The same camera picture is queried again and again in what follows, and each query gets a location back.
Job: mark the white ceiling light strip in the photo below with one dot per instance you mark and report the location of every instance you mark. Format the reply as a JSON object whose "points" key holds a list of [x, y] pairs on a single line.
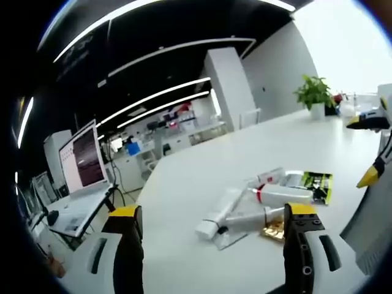
{"points": [[147, 18], [25, 121], [153, 98], [171, 58]]}

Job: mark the background workbench with shelves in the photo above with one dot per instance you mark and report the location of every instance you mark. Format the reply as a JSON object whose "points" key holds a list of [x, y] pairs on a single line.
{"points": [[180, 125]]}

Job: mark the small white skincare jar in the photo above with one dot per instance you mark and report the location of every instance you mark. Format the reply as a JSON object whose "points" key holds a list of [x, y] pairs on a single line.
{"points": [[294, 180]]}

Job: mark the gold skincare sachet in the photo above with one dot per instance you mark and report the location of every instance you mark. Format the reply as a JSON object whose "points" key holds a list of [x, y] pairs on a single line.
{"points": [[272, 231]]}

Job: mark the clear plastic skincare packet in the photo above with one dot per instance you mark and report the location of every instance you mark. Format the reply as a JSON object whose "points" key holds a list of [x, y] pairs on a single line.
{"points": [[231, 239]]}

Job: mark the blue box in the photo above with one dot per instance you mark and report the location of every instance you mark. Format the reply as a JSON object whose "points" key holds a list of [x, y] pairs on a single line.
{"points": [[133, 149]]}

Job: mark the silver skincare tube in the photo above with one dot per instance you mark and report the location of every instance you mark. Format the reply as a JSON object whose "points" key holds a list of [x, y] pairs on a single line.
{"points": [[254, 218]]}

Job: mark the open white laptop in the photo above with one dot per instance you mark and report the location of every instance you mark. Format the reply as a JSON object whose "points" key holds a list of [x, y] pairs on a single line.
{"points": [[82, 159]]}

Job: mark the black computer mouse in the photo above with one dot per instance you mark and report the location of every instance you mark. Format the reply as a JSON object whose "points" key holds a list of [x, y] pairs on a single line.
{"points": [[52, 217]]}

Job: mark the long white skincare tube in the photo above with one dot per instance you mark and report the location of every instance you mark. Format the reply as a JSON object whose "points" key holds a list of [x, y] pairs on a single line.
{"points": [[223, 211]]}

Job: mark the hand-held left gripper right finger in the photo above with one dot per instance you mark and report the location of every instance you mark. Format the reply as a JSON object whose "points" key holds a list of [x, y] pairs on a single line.
{"points": [[309, 260]]}

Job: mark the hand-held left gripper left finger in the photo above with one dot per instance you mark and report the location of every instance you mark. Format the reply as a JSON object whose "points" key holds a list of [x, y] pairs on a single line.
{"points": [[101, 263]]}

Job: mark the green potted plant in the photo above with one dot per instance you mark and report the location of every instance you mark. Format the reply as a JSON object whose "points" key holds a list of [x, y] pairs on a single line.
{"points": [[315, 95]]}

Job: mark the short white skincare tube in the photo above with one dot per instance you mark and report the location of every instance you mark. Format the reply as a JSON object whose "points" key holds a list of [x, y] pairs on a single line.
{"points": [[271, 176]]}

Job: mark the white radiator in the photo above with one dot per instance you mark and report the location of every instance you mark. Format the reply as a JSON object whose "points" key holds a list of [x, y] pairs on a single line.
{"points": [[250, 118]]}

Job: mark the green black skincare packet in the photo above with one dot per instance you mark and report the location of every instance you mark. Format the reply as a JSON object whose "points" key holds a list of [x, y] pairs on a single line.
{"points": [[321, 186]]}

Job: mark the white red-banded skincare tube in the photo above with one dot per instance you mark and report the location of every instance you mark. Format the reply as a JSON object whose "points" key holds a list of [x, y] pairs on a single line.
{"points": [[284, 194]]}

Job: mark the white side desk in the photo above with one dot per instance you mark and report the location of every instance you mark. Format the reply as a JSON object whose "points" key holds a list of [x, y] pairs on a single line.
{"points": [[78, 214]]}

